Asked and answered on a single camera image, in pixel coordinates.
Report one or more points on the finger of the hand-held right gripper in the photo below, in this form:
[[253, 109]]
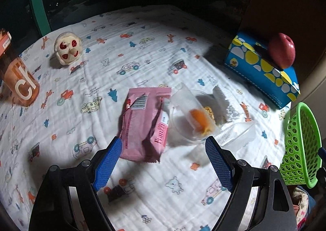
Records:
[[322, 158]]

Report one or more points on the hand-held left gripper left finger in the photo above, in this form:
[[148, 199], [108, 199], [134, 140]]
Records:
[[107, 164]]

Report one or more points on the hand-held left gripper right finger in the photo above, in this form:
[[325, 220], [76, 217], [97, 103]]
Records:
[[220, 164]]

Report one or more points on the green plastic basket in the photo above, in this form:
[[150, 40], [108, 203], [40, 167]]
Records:
[[298, 149]]

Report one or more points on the pink snack packet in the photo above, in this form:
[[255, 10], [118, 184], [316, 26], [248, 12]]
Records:
[[142, 129]]

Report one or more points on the white foam piece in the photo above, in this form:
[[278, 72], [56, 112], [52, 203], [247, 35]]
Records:
[[226, 103]]

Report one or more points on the pink floral cloth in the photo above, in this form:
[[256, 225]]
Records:
[[300, 203]]

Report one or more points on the blue spotted tissue box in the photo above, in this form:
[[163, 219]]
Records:
[[254, 68]]

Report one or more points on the white printed blanket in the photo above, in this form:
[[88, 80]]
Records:
[[152, 63]]

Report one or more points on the red apple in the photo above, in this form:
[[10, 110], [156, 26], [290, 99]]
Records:
[[281, 50]]

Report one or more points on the orange water bottle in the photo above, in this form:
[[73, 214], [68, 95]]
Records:
[[23, 80]]

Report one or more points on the brown wooden panel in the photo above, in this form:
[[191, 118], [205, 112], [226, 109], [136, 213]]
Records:
[[293, 4]]

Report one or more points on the green window frame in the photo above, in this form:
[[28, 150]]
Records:
[[38, 4]]

